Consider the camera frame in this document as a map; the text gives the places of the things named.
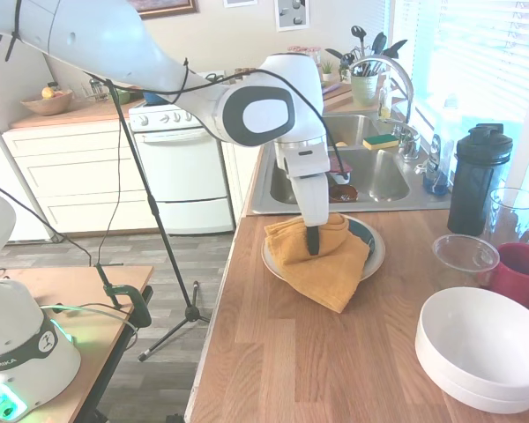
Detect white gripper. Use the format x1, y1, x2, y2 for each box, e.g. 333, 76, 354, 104
293, 174, 331, 257

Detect orange yellow towel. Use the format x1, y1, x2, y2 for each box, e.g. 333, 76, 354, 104
264, 213, 371, 315

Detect dark blue plate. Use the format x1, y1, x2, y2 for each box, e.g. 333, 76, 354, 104
346, 219, 376, 261

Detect large beige plate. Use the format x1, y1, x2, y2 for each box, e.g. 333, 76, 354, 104
261, 212, 386, 291

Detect brown bowl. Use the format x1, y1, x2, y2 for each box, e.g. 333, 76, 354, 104
328, 183, 359, 204

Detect stainless double sink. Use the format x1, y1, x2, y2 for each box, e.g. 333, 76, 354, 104
251, 109, 453, 216

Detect yellow green sponge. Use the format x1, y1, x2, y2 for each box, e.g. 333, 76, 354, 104
362, 133, 400, 152

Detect blue dish soap bottle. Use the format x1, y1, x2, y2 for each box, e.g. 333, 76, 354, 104
422, 94, 462, 197

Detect black tripod stand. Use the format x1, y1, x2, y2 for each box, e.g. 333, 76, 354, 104
101, 77, 212, 363

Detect wooden cutting board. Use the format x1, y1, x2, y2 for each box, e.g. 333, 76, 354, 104
321, 81, 353, 114

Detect white stove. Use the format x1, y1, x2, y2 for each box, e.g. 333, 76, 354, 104
129, 103, 237, 236

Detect clear plastic cup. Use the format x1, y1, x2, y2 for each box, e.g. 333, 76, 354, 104
431, 234, 501, 290

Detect clear yellow soap bottle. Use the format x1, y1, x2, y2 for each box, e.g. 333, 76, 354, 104
377, 74, 392, 121

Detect speckled utensil crock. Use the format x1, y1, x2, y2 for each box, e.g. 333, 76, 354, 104
350, 72, 379, 108

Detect chrome gooseneck faucet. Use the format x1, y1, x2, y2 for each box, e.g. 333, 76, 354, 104
348, 56, 414, 133

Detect black shaker bottle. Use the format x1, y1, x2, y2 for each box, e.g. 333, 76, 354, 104
447, 123, 514, 235

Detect green table clamp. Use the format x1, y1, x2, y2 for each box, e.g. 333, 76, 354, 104
94, 262, 153, 330

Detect white ceramic bowl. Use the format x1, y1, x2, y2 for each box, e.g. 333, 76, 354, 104
414, 334, 529, 415
416, 286, 529, 393

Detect clear glass pitcher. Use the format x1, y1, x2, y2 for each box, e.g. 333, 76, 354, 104
484, 188, 529, 248

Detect red mug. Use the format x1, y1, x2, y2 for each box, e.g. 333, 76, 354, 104
480, 241, 529, 311

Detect black solid spoon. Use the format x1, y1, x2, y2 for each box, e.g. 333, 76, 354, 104
372, 31, 388, 61

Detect black angled spatula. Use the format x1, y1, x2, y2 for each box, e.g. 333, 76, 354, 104
385, 39, 409, 61

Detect black slotted spoon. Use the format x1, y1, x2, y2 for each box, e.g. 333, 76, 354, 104
351, 25, 367, 56

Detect grey paper poster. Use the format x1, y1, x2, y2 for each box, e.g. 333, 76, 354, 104
275, 0, 311, 33

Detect white window blind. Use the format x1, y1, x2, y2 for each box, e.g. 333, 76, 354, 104
390, 0, 529, 208

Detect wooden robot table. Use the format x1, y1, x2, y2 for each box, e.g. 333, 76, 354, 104
0, 265, 154, 423

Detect white kitchen cabinets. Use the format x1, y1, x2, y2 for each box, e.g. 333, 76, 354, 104
2, 112, 268, 243

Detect glass french press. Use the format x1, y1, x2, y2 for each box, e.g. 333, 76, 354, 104
90, 81, 109, 105

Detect wooden framed picture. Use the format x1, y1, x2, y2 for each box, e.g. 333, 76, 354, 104
136, 0, 200, 21

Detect wooden fruit bowl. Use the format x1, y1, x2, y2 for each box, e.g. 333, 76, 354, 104
20, 89, 74, 116

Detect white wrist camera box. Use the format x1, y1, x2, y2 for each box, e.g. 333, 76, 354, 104
283, 145, 332, 178

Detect red camera mount plate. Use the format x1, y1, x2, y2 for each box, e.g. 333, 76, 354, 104
328, 152, 354, 176

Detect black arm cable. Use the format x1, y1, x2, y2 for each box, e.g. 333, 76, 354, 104
101, 56, 352, 182

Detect white cable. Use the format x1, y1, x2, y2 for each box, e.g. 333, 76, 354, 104
38, 302, 140, 338

